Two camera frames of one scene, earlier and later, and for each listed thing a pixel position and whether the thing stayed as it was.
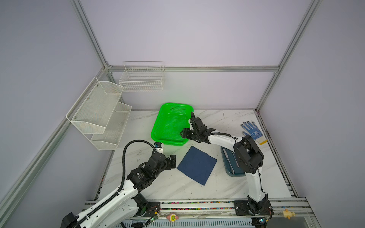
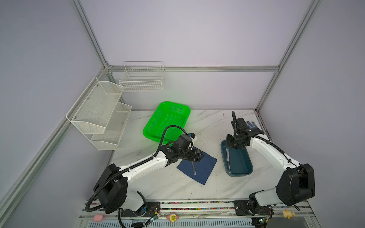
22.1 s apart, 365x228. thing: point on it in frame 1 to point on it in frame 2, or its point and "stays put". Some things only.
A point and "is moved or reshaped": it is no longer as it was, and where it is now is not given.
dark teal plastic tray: x=238 y=170 stays put
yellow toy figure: x=287 y=214 stays put
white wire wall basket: x=142 y=76 stays put
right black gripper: x=185 y=133 to x=228 y=143
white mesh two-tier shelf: x=99 y=114 stays put
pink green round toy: x=172 y=217 stays put
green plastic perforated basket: x=171 y=119 is moved or reshaped
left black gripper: x=172 y=164 to x=195 y=156
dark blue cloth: x=197 y=165 stays put
